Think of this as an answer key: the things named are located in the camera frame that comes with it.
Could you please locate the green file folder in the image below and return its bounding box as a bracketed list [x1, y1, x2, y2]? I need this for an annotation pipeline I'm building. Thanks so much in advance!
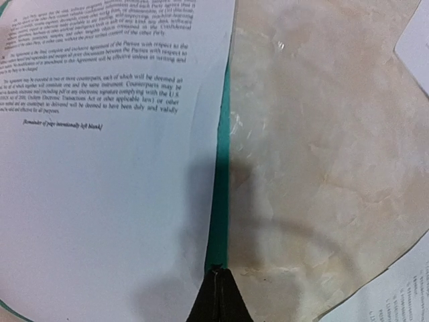
[1, 61, 229, 321]

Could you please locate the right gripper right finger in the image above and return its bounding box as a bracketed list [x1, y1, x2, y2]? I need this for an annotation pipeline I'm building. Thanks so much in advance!
[219, 269, 253, 322]

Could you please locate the printed paper sheet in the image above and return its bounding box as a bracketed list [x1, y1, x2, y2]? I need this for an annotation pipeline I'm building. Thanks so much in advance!
[1, 1, 235, 321]
[394, 17, 428, 93]
[321, 256, 428, 321]

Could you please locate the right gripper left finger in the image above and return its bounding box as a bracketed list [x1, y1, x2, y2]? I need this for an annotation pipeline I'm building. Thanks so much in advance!
[186, 268, 220, 322]

